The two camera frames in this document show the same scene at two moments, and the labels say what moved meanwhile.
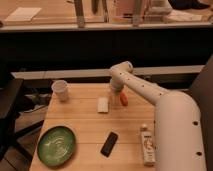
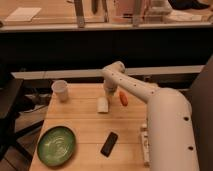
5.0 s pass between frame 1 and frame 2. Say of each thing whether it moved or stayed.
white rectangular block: stayed
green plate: stayed
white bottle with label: stayed
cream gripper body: moved
